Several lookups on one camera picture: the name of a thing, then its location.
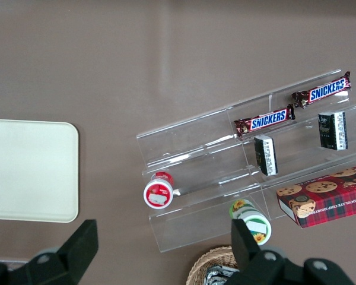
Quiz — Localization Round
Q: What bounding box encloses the cream rectangular plastic tray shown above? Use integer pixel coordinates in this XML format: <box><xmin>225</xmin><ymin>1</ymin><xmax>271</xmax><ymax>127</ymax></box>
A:
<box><xmin>0</xmin><ymin>118</ymin><xmax>79</xmax><ymax>224</ymax></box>

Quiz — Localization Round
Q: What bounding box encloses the red tartan cookie box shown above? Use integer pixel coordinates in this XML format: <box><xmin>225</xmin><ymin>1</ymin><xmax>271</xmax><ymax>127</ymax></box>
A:
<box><xmin>275</xmin><ymin>163</ymin><xmax>356</xmax><ymax>229</ymax></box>

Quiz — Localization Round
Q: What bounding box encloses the Snickers chocolate bar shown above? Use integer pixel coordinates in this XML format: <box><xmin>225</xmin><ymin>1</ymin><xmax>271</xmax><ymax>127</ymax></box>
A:
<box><xmin>233</xmin><ymin>103</ymin><xmax>296</xmax><ymax>141</ymax></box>
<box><xmin>290</xmin><ymin>71</ymin><xmax>352</xmax><ymax>109</ymax></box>

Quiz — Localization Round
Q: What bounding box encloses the clear acrylic stepped display rack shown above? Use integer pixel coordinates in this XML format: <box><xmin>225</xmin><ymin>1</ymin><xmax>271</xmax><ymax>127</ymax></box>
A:
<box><xmin>135</xmin><ymin>68</ymin><xmax>356</xmax><ymax>254</ymax></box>

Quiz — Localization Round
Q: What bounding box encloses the red lidded yogurt cup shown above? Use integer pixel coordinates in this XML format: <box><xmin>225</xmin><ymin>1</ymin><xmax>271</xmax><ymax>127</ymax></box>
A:
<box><xmin>142</xmin><ymin>171</ymin><xmax>174</xmax><ymax>210</ymax></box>

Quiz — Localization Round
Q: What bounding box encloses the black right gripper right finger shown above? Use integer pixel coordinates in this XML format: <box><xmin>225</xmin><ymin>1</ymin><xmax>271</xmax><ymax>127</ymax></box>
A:
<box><xmin>222</xmin><ymin>218</ymin><xmax>356</xmax><ymax>285</ymax></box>

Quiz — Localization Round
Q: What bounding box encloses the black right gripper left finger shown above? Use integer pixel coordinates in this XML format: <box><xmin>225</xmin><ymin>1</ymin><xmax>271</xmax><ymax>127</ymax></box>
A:
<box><xmin>0</xmin><ymin>218</ymin><xmax>99</xmax><ymax>285</ymax></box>

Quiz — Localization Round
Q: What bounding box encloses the small black chocolate box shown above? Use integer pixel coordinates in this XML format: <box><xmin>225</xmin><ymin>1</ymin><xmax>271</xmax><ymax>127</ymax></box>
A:
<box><xmin>253</xmin><ymin>134</ymin><xmax>279</xmax><ymax>177</ymax></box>
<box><xmin>317</xmin><ymin>110</ymin><xmax>349</xmax><ymax>151</ymax></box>

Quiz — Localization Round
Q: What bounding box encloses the light wicker basket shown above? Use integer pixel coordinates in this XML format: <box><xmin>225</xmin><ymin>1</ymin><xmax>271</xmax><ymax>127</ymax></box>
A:
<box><xmin>185</xmin><ymin>245</ymin><xmax>241</xmax><ymax>285</ymax></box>

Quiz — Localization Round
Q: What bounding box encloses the green sunflower yogurt cup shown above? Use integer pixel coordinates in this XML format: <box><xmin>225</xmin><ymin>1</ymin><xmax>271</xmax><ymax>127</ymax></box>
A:
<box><xmin>228</xmin><ymin>198</ymin><xmax>272</xmax><ymax>246</ymax></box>

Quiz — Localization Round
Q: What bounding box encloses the silver foil container stack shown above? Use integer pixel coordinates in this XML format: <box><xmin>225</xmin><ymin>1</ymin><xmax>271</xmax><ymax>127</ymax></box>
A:
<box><xmin>204</xmin><ymin>265</ymin><xmax>241</xmax><ymax>285</ymax></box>

